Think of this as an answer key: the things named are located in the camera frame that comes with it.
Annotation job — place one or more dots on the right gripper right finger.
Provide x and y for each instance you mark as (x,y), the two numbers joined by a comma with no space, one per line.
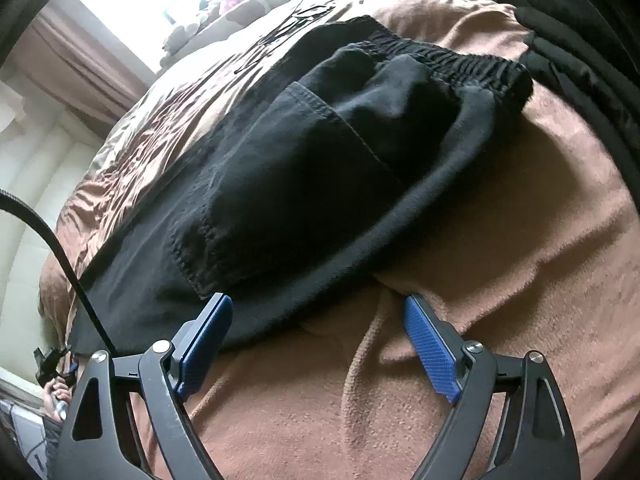
(535,438)

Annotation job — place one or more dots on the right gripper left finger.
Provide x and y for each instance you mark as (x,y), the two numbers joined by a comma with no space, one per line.
(100,438)

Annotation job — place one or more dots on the black pants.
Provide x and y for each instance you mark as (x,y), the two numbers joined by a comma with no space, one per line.
(328,163)

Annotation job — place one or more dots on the black clothing pile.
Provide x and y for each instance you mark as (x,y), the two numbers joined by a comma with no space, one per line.
(574,52)

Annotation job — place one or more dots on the person's left hand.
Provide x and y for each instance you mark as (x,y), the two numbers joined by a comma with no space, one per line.
(56,399)

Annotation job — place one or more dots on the brown fleece blanket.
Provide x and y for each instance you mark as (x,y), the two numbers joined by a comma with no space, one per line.
(540,251)

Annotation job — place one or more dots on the cream padded headboard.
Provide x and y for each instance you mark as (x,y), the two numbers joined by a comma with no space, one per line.
(45,152)

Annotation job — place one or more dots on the patterned pillow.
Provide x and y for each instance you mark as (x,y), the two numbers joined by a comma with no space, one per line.
(218,20)

